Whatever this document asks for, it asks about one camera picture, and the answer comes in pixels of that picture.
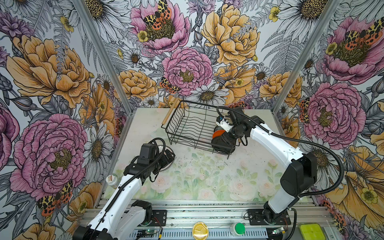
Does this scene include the gold round button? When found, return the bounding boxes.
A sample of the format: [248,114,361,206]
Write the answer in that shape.
[192,222,209,240]

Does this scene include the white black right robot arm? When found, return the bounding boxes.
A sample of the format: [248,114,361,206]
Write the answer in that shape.
[216,113,317,222]

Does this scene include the orange small plate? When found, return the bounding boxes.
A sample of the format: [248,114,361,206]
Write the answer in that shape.
[213,130,226,139]

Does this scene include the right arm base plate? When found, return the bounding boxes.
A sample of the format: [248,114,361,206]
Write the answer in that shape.
[243,209,292,226]

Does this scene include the black wire dish rack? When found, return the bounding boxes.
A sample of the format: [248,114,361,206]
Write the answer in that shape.
[162,98,242,156]

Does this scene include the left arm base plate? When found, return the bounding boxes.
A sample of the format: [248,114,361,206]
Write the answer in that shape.
[142,210,168,227]

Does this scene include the green round button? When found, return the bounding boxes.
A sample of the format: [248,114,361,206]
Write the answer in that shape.
[230,222,246,236]

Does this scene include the white plate orange pattern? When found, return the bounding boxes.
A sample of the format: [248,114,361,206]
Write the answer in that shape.
[161,147,176,171]

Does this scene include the small white jar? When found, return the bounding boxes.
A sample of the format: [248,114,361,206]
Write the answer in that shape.
[106,174,119,189]

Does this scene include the black corrugated cable right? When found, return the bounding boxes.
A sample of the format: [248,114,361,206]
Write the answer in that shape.
[215,105,345,197]

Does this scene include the lime green button right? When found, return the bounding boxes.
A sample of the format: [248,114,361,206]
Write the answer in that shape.
[299,224,326,240]

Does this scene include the small circuit board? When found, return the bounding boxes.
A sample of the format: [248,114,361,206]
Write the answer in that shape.
[136,229,160,240]

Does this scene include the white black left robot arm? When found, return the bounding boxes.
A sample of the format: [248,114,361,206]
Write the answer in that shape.
[73,147,175,240]

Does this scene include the aluminium corner post left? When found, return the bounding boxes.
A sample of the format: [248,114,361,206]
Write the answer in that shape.
[74,1,134,117]

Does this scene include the black small plate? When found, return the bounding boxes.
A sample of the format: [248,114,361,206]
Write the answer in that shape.
[211,136,236,155]

